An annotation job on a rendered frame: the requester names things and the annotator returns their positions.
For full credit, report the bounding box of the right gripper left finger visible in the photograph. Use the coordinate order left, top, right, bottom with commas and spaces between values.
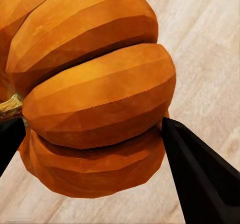
0, 117, 26, 177

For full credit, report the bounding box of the pumpkin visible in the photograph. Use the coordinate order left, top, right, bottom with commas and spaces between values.
0, 0, 177, 199

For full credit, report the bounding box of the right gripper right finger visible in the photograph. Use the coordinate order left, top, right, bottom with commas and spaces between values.
161, 117, 240, 224

